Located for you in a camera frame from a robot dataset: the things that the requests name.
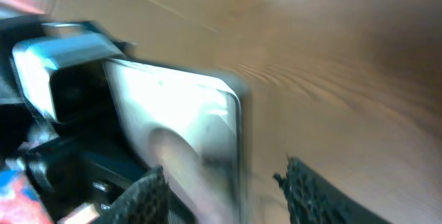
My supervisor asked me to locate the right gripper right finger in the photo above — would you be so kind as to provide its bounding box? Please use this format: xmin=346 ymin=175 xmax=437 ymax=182
xmin=273 ymin=157 xmax=389 ymax=224

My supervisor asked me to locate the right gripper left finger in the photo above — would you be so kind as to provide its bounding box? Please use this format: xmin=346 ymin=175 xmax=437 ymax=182
xmin=93 ymin=165 xmax=171 ymax=224

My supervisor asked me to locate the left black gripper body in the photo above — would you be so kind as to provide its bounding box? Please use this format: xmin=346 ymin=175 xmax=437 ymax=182
xmin=1 ymin=15 xmax=145 ymax=223

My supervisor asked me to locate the gold Galaxy smartphone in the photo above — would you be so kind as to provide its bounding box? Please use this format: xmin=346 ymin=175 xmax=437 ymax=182
xmin=104 ymin=59 xmax=248 ymax=224

